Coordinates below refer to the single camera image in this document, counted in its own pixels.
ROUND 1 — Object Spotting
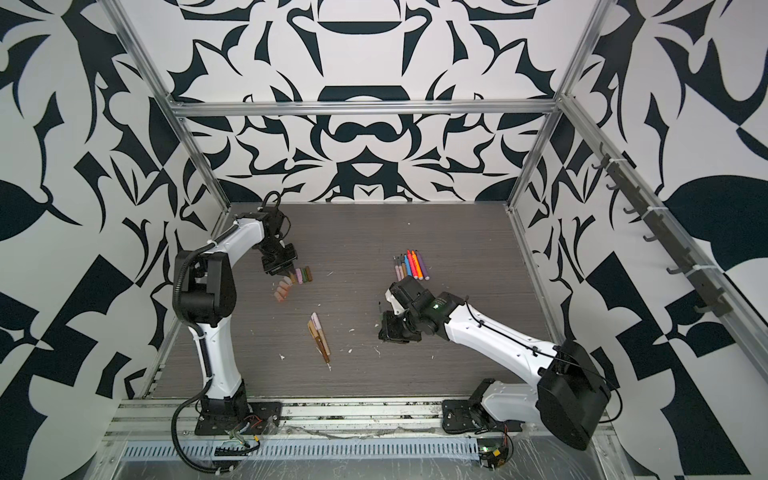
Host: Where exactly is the blue highlighter pen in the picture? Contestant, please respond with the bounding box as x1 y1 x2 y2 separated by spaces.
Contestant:
402 254 413 276

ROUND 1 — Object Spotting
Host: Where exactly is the wall hook rail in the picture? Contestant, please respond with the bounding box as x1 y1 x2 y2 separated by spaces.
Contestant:
593 143 733 318

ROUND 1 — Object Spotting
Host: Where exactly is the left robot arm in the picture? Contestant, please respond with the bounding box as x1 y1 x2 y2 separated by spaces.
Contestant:
172 206 297 419

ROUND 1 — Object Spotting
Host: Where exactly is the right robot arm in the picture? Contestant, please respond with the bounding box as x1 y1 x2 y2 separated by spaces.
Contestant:
379 277 612 451

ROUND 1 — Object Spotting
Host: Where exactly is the purple highlighter pen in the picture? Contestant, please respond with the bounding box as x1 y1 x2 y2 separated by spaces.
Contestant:
414 250 430 281

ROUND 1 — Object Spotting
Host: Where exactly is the black corrugated cable conduit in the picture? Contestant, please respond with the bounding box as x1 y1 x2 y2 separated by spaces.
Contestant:
170 190 283 475

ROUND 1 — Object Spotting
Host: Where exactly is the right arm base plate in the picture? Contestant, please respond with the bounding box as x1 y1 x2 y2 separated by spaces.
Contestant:
441 400 523 435

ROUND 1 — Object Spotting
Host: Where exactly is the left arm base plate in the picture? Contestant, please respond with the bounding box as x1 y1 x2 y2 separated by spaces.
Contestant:
194 401 283 436

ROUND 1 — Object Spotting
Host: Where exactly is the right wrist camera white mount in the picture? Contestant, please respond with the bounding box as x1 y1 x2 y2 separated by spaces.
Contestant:
385 289 406 316

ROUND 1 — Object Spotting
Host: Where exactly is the tan cap brown pen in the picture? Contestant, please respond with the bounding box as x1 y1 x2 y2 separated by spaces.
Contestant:
307 321 330 366

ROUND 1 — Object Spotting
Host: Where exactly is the small circuit board right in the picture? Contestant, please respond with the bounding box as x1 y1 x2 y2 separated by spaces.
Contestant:
478 436 514 470

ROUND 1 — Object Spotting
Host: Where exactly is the pink highlighter pen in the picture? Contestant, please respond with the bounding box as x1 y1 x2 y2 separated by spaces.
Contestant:
406 250 419 279

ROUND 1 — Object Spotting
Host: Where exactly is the orange highlighter pen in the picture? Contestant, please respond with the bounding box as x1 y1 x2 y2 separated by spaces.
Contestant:
410 250 423 280

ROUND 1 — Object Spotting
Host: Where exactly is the white slotted cable duct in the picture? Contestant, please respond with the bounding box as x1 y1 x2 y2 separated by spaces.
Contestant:
119 437 481 462

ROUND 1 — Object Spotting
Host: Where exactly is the aluminium front rail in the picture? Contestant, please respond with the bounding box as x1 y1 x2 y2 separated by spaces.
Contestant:
104 395 616 442

